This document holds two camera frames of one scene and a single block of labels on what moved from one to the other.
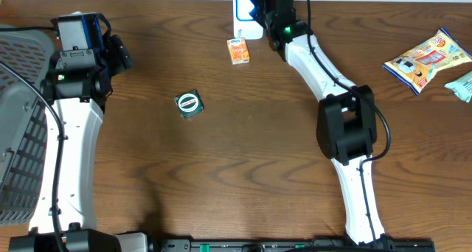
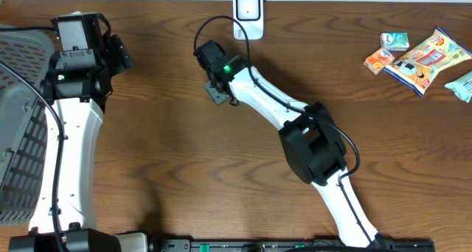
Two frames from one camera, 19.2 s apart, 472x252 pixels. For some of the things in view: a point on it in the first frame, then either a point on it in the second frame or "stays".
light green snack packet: [462, 87] stays
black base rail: [317, 245] stays
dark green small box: [189, 103] -> [217, 96]
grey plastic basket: [23, 124] stays
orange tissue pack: [238, 50] -> [379, 60]
